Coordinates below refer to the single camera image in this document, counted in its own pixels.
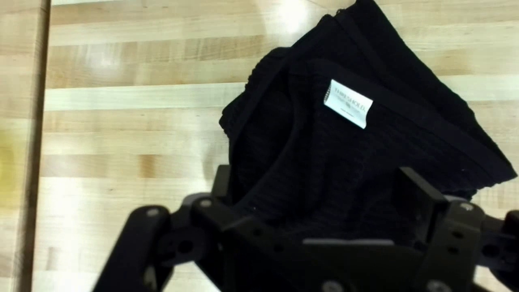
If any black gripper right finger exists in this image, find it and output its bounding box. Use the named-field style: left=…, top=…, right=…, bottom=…
left=396, top=165, right=519, bottom=292

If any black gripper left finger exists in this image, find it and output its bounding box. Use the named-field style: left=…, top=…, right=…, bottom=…
left=92, top=163, right=234, bottom=292

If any black towel with white label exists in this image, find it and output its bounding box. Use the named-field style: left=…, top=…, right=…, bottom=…
left=218, top=0, right=518, bottom=244

